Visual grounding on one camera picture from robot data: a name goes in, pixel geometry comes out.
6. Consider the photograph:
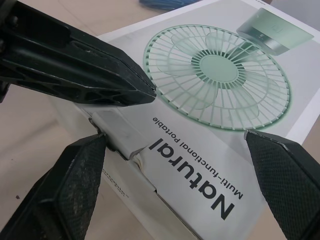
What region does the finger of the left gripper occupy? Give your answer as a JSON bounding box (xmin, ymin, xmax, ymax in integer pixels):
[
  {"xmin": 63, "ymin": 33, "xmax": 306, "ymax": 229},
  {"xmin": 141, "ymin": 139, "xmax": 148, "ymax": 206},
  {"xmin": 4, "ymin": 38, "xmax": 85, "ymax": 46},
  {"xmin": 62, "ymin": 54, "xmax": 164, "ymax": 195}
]
[
  {"xmin": 0, "ymin": 14, "xmax": 158, "ymax": 106},
  {"xmin": 7, "ymin": 0, "xmax": 155, "ymax": 91}
]

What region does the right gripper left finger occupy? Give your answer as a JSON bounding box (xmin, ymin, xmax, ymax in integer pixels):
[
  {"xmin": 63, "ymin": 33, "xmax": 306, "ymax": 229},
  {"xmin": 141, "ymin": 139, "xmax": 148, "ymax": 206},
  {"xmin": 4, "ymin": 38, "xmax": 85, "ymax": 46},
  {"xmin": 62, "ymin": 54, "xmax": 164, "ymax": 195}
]
[{"xmin": 0, "ymin": 133, "xmax": 108, "ymax": 240}]

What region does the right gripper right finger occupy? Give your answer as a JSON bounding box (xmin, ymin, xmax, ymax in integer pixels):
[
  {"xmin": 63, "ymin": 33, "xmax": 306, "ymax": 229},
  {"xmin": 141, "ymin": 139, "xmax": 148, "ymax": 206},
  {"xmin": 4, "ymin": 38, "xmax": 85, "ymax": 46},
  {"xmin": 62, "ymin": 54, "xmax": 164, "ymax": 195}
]
[{"xmin": 243, "ymin": 129, "xmax": 320, "ymax": 240}]

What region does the white cardboard fan box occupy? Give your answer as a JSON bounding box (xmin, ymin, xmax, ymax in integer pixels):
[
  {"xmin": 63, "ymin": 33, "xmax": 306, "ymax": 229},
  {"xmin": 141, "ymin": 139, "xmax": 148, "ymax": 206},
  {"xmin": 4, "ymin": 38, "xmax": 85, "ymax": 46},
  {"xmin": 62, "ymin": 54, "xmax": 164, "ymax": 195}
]
[{"xmin": 48, "ymin": 0, "xmax": 320, "ymax": 240}]

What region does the blue ribbed item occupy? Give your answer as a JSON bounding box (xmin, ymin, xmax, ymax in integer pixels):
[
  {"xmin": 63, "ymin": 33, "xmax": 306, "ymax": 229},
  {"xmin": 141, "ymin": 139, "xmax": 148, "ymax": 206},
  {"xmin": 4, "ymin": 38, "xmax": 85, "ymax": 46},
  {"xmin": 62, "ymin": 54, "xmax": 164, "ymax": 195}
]
[{"xmin": 138, "ymin": 0, "xmax": 186, "ymax": 7}]

